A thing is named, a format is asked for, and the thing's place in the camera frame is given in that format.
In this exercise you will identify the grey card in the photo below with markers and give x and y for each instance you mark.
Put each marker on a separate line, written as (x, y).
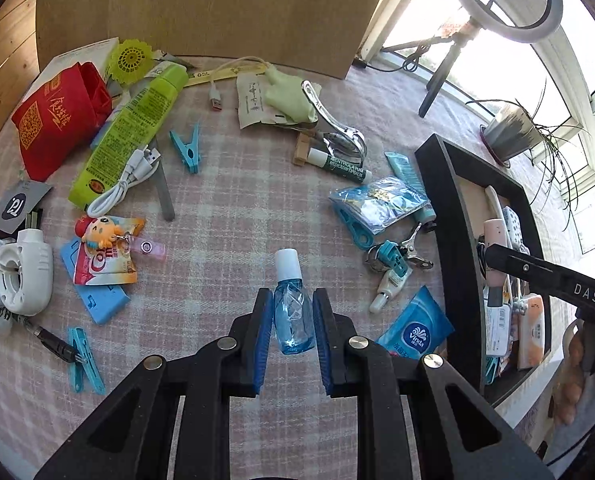
(17, 205)

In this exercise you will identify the pink badge tag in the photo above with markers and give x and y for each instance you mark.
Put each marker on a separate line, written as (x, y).
(150, 249)

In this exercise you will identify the pink bottle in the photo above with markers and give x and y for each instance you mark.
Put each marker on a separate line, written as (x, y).
(495, 232)

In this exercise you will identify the grey flat stick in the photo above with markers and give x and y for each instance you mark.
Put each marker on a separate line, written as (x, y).
(166, 200)

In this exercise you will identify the lime green tube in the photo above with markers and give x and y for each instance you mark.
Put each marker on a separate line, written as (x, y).
(127, 130)

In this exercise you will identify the white barcode box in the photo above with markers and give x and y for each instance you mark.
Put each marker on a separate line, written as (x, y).
(493, 320)

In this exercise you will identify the potted spider plant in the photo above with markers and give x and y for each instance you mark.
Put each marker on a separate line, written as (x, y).
(507, 132)

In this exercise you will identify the large silver metal clip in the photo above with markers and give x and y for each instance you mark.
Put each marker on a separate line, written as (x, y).
(337, 130)

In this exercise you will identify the black tray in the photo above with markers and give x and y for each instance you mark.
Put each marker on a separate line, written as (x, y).
(447, 210)

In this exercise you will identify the yellow paper strip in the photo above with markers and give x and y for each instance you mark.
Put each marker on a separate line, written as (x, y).
(212, 76)

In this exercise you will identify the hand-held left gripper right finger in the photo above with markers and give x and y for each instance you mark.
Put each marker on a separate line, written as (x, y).
(323, 345)

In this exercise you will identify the green white lip balm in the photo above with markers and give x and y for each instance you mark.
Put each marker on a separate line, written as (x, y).
(340, 166)

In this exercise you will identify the wooden clothespin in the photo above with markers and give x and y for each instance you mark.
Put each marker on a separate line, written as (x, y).
(302, 149)

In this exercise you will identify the red bag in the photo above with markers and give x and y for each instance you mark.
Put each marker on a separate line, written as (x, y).
(52, 120)

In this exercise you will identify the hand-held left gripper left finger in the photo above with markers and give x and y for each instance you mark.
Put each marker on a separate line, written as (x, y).
(263, 340)

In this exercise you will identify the blue plastic clothespin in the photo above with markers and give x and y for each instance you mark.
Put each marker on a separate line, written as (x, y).
(190, 152)
(491, 370)
(84, 365)

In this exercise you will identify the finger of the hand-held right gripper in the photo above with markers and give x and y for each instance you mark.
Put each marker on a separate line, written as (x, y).
(507, 260)

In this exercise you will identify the yellow flower shaped fan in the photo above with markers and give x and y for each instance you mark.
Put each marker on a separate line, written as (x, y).
(127, 60)

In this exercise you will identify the blue bottle white cap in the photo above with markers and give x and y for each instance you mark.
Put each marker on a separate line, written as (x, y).
(292, 310)

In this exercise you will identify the pale green cloth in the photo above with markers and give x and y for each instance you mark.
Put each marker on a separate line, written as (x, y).
(290, 97)

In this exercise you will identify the blue zip packet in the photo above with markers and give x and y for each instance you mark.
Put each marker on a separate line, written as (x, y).
(382, 200)

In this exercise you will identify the small silver metal clip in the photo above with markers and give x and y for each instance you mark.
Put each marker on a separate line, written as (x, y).
(417, 255)

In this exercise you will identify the small white glue tube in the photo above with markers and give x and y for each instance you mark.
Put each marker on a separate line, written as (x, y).
(387, 290)

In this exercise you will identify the white handheld fan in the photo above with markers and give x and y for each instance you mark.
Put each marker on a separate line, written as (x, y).
(24, 275)

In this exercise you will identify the blue plastic clip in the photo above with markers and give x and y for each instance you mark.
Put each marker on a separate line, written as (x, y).
(392, 255)

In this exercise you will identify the plywood board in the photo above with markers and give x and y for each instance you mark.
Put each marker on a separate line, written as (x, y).
(202, 10)

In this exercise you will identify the teal tube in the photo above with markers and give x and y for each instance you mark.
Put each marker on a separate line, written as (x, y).
(405, 170)

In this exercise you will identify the slatted wooden panel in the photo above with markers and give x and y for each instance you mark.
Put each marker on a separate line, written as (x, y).
(2, 60)

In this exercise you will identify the orange white snack packet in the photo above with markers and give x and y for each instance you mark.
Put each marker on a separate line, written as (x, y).
(107, 267)

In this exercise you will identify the white dotted case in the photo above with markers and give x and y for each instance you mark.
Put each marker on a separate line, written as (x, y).
(515, 225)

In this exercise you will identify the blue tissue pack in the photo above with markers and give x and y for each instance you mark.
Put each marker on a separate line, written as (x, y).
(417, 330)

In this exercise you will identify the blue phone stand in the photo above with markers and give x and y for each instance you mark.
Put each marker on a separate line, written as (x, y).
(102, 305)

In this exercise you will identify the plaid cloth desktop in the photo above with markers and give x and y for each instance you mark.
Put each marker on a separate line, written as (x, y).
(257, 200)

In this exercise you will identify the black pen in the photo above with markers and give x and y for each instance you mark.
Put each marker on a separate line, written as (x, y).
(52, 342)

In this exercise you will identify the person's right hand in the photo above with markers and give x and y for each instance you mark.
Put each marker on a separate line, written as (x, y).
(570, 385)

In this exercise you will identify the orange tissue pack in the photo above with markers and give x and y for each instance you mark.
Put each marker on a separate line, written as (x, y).
(531, 330)

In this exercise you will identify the beige paper packet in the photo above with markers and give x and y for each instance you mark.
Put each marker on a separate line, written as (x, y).
(251, 102)

